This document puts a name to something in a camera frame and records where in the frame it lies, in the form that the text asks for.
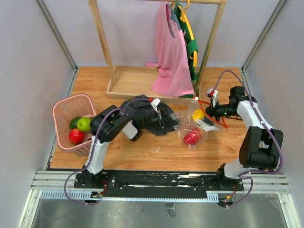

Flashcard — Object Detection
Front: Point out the yellow fake lemon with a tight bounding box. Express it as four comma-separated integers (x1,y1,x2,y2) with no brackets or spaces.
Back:
192,109,205,121

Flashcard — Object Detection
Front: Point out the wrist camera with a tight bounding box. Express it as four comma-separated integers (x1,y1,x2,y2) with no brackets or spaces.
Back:
148,98,161,113
206,88,218,107

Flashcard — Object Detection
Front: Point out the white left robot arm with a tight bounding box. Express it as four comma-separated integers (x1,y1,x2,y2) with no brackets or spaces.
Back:
82,105,179,188

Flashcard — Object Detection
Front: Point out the green fake apple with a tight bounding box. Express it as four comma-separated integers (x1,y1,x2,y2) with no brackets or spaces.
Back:
76,117,91,132

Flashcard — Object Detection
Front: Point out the dark green fake lime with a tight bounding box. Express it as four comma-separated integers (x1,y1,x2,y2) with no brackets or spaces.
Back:
69,116,81,130

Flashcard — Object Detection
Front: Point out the clear zip top bag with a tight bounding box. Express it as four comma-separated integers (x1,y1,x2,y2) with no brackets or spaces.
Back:
175,97,228,150

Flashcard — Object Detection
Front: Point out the yellow clothes hanger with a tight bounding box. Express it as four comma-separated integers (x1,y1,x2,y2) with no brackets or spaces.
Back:
171,0,198,67

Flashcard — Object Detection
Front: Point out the red fake apple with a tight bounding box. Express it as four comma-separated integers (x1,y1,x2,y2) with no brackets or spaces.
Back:
69,128,85,144

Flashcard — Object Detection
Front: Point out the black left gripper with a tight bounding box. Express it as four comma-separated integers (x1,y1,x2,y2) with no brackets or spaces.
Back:
140,109,179,130

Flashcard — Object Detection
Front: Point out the pink t-shirt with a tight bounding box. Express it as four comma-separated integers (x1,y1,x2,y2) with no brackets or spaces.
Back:
146,2,194,97

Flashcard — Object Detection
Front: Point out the wooden clothes rack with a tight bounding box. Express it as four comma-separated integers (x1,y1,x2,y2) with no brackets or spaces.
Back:
88,0,227,104

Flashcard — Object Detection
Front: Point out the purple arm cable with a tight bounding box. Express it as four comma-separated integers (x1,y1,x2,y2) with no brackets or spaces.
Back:
213,69,285,206
64,97,152,206

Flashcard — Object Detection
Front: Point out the pink plastic basket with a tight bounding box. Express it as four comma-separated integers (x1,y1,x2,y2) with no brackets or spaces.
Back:
52,94,96,156

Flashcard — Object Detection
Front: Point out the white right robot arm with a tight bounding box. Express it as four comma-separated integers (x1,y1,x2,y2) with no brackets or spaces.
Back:
201,86,284,191

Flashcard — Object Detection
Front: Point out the red yellow fake mango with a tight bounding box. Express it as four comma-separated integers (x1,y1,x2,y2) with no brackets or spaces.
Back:
183,131,202,146

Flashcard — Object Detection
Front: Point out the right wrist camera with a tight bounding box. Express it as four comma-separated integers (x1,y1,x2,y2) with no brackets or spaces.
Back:
206,88,218,107

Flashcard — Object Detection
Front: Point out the grey clothes hanger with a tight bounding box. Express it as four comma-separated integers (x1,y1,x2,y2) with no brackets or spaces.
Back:
165,3,181,38

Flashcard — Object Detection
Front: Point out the green t-shirt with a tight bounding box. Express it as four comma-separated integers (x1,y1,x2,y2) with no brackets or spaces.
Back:
174,2,199,98

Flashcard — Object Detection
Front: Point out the dark grey checked cloth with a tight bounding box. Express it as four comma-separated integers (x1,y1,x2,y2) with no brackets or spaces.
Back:
119,95,179,136

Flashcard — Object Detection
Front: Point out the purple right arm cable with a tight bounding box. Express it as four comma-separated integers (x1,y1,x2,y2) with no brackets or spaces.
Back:
213,69,285,206

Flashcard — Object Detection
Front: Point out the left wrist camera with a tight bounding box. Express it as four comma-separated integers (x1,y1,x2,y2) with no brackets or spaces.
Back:
148,98,161,113

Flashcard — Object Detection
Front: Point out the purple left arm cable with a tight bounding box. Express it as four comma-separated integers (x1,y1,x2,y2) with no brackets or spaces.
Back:
64,97,152,206

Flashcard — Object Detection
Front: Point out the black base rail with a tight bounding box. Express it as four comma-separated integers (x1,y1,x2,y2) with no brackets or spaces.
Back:
74,170,244,199

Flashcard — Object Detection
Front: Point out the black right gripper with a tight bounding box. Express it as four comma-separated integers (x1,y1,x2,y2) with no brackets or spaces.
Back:
199,99,238,127

